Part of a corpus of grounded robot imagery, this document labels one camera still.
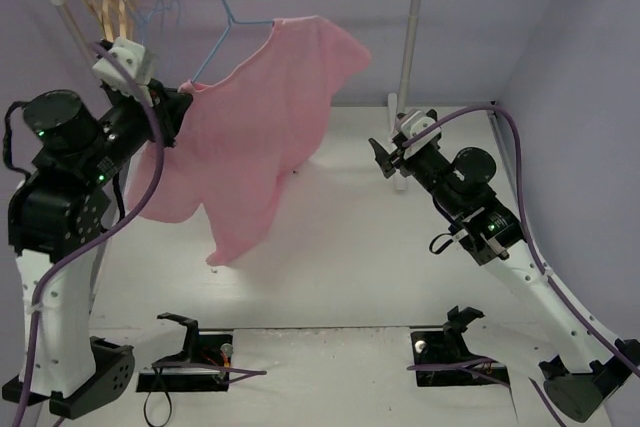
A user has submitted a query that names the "pink t shirt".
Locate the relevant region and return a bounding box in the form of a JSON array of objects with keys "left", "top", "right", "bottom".
[{"left": 140, "top": 16, "right": 371, "bottom": 266}]

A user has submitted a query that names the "blue wire hanger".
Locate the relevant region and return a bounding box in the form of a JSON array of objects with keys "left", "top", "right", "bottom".
[
  {"left": 191, "top": 0, "right": 275, "bottom": 83},
  {"left": 128, "top": 0, "right": 182, "bottom": 44},
  {"left": 120, "top": 0, "right": 167, "bottom": 44}
]

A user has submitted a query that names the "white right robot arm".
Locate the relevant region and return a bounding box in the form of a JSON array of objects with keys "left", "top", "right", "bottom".
[{"left": 369, "top": 140, "right": 639, "bottom": 423}]

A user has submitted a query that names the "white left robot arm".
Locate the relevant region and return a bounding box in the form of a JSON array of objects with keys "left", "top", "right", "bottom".
[{"left": 2, "top": 81, "right": 193, "bottom": 420}]

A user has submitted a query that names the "wooden hanger middle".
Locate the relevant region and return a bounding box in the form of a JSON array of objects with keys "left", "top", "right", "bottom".
[{"left": 96, "top": 0, "right": 119, "bottom": 42}]

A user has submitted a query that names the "wooden hanger right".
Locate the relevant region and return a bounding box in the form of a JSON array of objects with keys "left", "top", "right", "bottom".
[{"left": 113, "top": 0, "right": 133, "bottom": 42}]

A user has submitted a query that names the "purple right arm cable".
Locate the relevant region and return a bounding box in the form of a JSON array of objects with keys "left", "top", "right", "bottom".
[{"left": 404, "top": 103, "right": 640, "bottom": 427}]

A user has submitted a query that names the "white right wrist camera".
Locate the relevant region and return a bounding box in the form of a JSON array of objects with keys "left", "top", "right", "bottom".
[{"left": 391, "top": 109, "right": 442, "bottom": 148}]

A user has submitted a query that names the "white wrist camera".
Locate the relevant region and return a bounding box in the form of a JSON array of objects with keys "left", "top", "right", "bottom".
[
  {"left": 391, "top": 109, "right": 442, "bottom": 148},
  {"left": 92, "top": 37, "right": 156, "bottom": 103}
]

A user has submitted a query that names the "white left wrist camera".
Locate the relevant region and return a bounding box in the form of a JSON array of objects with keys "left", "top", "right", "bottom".
[{"left": 92, "top": 37, "right": 156, "bottom": 103}]

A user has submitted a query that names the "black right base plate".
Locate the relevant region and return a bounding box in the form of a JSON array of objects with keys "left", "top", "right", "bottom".
[{"left": 407, "top": 329, "right": 510, "bottom": 388}]

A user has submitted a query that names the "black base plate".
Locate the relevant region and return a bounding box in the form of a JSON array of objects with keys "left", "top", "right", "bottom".
[
  {"left": 135, "top": 331, "right": 234, "bottom": 393},
  {"left": 407, "top": 329, "right": 510, "bottom": 388}
]

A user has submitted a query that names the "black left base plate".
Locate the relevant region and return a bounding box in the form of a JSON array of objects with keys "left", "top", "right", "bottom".
[{"left": 135, "top": 331, "right": 234, "bottom": 393}]

